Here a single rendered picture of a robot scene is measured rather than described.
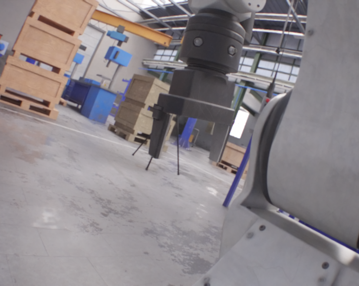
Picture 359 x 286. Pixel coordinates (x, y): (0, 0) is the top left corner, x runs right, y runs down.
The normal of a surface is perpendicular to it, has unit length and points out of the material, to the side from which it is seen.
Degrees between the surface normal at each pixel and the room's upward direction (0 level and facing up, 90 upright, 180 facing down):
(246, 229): 90
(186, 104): 90
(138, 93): 90
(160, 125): 102
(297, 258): 60
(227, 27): 94
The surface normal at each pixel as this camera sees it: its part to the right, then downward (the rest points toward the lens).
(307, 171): -0.84, 0.10
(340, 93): -0.72, -0.33
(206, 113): 0.55, 0.26
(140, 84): -0.55, -0.18
